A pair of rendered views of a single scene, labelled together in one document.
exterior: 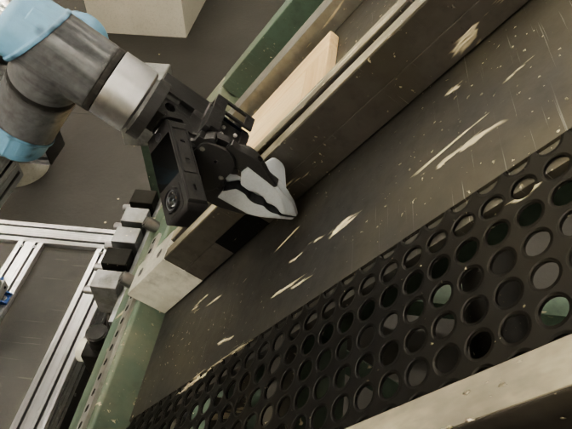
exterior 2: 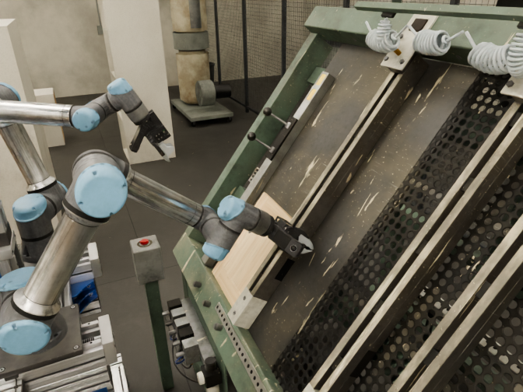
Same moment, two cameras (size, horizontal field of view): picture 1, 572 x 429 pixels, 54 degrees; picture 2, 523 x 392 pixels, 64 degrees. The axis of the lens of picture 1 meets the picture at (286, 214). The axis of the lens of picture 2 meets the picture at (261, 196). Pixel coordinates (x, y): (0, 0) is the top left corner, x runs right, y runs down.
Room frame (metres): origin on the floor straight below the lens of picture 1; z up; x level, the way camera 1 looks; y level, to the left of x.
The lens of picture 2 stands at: (-0.44, 0.73, 1.97)
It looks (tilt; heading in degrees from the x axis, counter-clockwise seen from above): 26 degrees down; 329
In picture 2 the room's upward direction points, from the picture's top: 1 degrees counter-clockwise
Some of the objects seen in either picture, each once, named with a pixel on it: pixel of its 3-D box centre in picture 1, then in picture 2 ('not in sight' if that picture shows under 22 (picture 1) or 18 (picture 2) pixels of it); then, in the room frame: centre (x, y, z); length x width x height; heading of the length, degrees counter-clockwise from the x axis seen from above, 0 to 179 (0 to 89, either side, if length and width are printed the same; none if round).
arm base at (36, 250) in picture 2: not in sight; (40, 241); (1.22, 0.76, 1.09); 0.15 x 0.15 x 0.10
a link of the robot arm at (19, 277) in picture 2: not in sight; (26, 293); (0.72, 0.82, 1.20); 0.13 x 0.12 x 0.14; 174
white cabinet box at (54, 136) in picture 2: not in sight; (36, 118); (6.12, 0.45, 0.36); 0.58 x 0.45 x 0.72; 83
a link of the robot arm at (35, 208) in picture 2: not in sight; (33, 215); (1.22, 0.76, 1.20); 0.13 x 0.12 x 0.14; 148
